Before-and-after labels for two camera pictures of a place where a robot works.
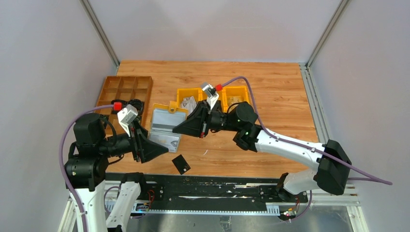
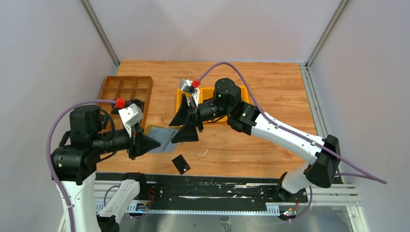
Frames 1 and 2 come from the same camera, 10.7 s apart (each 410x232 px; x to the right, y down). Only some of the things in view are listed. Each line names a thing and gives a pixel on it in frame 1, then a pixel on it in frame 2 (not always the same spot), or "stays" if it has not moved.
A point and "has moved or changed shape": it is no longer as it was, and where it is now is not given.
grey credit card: [181, 164] stays
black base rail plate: [204, 190] stays
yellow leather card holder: [165, 117] has moved or changed shape
